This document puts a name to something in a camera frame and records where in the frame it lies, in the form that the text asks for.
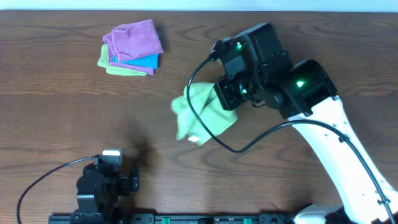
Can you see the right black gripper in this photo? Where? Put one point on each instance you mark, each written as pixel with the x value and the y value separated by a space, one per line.
pixel 222 87

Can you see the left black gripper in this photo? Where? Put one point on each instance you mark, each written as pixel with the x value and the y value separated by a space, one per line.
pixel 134 179

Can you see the light green cloth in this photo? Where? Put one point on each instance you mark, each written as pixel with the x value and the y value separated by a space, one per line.
pixel 112 70
pixel 207 105

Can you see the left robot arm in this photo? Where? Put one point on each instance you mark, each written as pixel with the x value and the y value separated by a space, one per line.
pixel 99 189

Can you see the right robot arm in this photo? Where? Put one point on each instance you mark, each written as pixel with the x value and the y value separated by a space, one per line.
pixel 259 70

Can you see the blue folded cloth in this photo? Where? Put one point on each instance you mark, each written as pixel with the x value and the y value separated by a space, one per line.
pixel 150 61

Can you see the purple folded cloth on top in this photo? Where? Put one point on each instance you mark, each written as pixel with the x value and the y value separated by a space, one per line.
pixel 133 41

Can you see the light green folded cloth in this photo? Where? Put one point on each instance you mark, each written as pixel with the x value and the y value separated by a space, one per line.
pixel 112 70

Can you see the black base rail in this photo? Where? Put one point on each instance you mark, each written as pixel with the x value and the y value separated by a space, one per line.
pixel 148 218

